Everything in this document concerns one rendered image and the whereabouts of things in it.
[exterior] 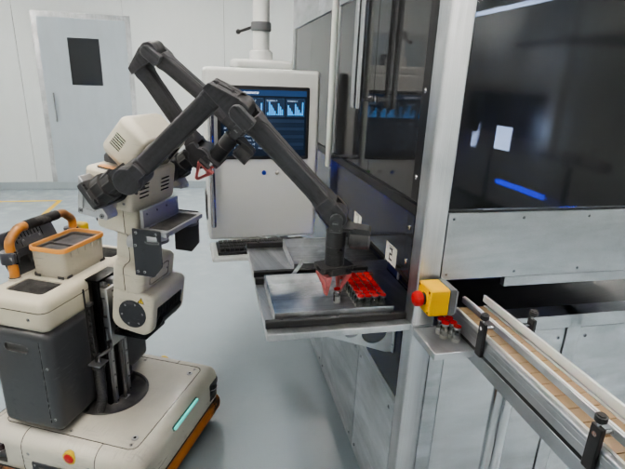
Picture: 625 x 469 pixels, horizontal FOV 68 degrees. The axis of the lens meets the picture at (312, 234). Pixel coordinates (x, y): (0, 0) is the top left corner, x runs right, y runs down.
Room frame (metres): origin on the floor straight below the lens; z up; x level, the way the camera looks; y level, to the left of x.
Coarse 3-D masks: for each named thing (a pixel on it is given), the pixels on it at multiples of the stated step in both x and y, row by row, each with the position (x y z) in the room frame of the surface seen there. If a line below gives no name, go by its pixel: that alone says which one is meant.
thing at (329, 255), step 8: (328, 248) 1.25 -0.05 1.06; (336, 248) 1.24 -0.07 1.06; (344, 248) 1.26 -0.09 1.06; (328, 256) 1.24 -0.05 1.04; (336, 256) 1.24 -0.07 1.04; (320, 264) 1.25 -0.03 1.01; (328, 264) 1.24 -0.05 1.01; (336, 264) 1.24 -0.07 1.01; (344, 264) 1.26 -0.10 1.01; (352, 264) 1.26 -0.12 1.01
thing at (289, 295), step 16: (352, 272) 1.43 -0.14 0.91; (272, 288) 1.34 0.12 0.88; (288, 288) 1.34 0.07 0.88; (304, 288) 1.35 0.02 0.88; (320, 288) 1.35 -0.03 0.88; (272, 304) 1.17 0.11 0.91; (288, 304) 1.23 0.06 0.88; (304, 304) 1.24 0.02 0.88; (320, 304) 1.24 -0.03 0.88; (336, 304) 1.25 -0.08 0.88; (352, 304) 1.25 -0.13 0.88
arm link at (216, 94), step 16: (208, 96) 1.20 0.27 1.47; (224, 96) 1.19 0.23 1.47; (240, 96) 1.24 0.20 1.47; (192, 112) 1.22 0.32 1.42; (208, 112) 1.21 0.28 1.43; (224, 112) 1.20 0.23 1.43; (176, 128) 1.23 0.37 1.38; (192, 128) 1.23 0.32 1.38; (160, 144) 1.25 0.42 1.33; (176, 144) 1.24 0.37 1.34; (144, 160) 1.26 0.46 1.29; (160, 160) 1.26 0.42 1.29; (128, 176) 1.25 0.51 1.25; (128, 192) 1.26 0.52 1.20
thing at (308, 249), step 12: (288, 240) 1.73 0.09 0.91; (300, 240) 1.74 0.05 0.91; (312, 240) 1.75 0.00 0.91; (324, 240) 1.76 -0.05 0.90; (288, 252) 1.58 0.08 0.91; (300, 252) 1.67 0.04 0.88; (312, 252) 1.68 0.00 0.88; (324, 252) 1.68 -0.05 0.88; (348, 252) 1.69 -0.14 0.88; (360, 252) 1.70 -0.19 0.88; (372, 252) 1.70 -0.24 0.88; (312, 264) 1.49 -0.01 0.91; (360, 264) 1.53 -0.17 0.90; (372, 264) 1.54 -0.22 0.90; (384, 264) 1.55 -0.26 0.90
